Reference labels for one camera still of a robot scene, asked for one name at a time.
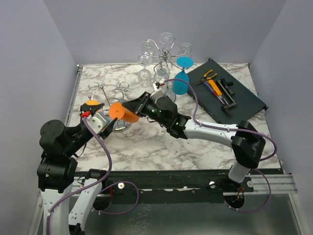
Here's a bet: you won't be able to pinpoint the orange plastic goblet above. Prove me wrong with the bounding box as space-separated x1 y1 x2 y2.
109 102 139 123

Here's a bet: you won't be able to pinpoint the clear wine glass front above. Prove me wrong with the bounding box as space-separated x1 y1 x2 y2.
138 54 153 86

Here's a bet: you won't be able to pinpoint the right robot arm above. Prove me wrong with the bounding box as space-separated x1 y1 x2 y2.
122 92 266 192

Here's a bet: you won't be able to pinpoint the yellow utility knife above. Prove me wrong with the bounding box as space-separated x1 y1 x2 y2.
208 79 223 96

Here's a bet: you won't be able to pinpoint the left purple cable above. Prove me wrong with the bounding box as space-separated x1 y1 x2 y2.
46 116 140 235

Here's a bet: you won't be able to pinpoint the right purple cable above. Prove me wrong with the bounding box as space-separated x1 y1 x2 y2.
162 78 279 213

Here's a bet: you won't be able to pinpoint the yellow plastic goblet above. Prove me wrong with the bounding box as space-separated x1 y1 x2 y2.
87 99 108 133

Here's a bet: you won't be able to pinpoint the aluminium rail frame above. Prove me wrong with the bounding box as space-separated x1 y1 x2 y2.
26 64 303 235

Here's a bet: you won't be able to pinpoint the black metal tool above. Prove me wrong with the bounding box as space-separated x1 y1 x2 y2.
221 78 233 90

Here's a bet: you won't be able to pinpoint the dark flat equipment box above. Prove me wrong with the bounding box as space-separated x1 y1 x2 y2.
187 59 267 124

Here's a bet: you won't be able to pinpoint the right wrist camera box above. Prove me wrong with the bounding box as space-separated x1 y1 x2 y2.
151 82 167 100

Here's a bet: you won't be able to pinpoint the yellow handled pliers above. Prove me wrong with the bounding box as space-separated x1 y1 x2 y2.
196 70 217 86

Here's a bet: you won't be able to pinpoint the tall clear flute glass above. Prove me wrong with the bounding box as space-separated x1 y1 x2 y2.
159 32 176 51

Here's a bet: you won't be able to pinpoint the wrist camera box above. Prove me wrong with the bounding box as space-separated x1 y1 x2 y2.
151 82 167 100
81 111 111 135

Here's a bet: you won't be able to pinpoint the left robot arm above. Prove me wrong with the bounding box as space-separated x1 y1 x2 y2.
37 101 116 235

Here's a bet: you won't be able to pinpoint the clear wine glass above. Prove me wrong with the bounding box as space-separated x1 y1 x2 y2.
178 43 192 58
153 65 170 95
138 54 153 86
141 40 155 57

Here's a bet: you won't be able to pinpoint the tall chrome glass rack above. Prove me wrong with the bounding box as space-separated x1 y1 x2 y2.
147 39 180 85

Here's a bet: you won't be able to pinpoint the small chrome glass rack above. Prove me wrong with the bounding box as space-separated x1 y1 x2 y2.
88 82 133 133

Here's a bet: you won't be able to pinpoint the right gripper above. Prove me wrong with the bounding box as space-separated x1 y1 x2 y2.
122 92 168 128

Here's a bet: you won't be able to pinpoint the purple cable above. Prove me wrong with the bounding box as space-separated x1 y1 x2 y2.
162 78 279 213
46 116 140 235

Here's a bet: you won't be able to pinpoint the blue red screwdriver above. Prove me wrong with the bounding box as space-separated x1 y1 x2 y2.
203 81 220 96

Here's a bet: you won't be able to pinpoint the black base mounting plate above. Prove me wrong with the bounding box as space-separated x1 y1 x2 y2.
101 169 240 204

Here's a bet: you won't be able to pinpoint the blue plastic goblet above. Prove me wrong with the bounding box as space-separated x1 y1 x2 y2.
172 56 194 95

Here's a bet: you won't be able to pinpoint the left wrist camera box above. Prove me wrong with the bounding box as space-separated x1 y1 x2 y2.
81 111 111 135

